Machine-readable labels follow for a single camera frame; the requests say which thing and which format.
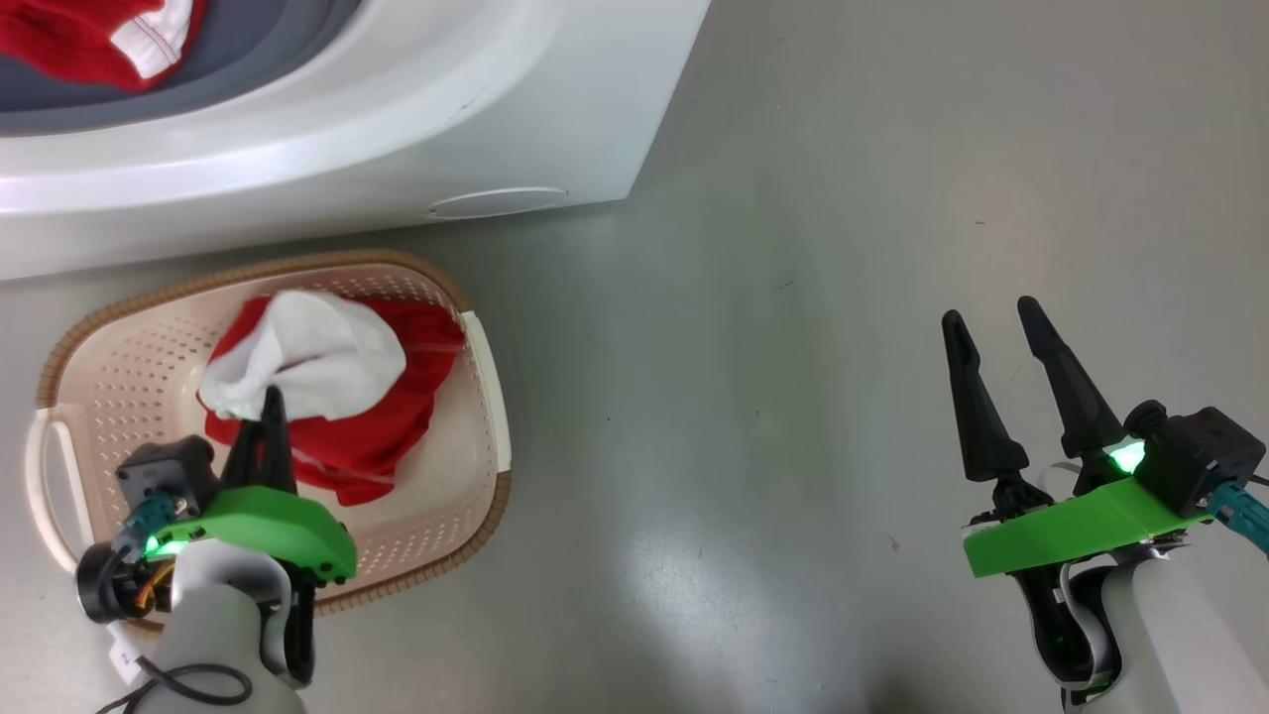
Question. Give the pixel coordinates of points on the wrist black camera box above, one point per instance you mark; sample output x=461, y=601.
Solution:
x=1205, y=451
x=164, y=471

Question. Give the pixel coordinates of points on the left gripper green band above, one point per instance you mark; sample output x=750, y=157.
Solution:
x=268, y=526

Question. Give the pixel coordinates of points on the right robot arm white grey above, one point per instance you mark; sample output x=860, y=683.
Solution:
x=1170, y=645

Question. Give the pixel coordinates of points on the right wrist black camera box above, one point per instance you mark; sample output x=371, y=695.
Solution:
x=1205, y=451

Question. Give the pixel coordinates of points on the red jersey with lettering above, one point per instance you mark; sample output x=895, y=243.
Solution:
x=69, y=40

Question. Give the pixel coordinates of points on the left black cylindrical wrist motor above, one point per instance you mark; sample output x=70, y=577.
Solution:
x=99, y=585

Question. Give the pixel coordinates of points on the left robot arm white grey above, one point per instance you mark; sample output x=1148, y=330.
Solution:
x=208, y=635

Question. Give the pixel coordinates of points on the cream perforated laundry basket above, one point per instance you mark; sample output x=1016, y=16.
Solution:
x=129, y=377

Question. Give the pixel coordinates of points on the red and white garment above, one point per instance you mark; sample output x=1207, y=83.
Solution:
x=327, y=357

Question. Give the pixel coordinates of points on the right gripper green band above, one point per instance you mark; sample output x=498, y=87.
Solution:
x=1081, y=526

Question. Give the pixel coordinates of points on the white front-load washing machine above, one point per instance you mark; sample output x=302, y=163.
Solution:
x=397, y=119

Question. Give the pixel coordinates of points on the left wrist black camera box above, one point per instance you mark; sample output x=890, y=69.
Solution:
x=164, y=471

